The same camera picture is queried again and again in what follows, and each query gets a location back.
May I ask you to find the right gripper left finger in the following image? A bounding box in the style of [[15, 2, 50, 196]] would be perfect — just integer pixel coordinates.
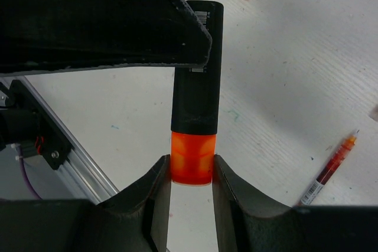
[[99, 155, 171, 251]]

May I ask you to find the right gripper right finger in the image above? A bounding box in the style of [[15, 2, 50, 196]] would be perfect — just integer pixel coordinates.
[[212, 155, 295, 251]]

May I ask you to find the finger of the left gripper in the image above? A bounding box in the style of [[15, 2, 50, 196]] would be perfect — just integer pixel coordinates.
[[1, 0, 212, 74]]

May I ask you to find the black orange highlighter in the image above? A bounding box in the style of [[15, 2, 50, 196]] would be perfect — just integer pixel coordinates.
[[170, 1, 224, 186]]

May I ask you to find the red ink pen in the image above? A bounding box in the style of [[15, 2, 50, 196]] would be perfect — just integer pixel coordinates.
[[298, 130, 359, 205]]

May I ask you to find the clear pen cap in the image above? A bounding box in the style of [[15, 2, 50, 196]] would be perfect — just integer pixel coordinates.
[[369, 106, 378, 122]]

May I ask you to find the aluminium front rail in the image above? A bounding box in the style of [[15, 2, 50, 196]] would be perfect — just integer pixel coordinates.
[[18, 76, 119, 204]]

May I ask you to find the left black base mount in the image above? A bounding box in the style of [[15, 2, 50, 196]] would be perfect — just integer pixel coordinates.
[[1, 80, 72, 170]]

